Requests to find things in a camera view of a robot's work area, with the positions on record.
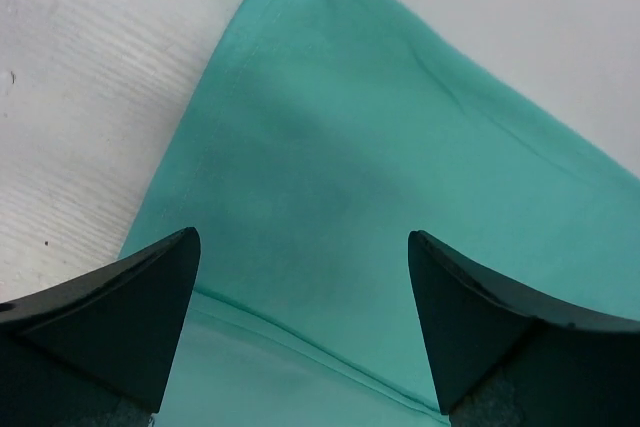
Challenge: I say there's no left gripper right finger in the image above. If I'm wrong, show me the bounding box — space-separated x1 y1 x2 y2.
408 231 639 427

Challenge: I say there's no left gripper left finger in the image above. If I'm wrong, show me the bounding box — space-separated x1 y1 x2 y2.
1 227 201 426

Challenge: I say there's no mint green t-shirt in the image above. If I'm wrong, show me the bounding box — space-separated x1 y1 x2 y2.
123 0 639 426

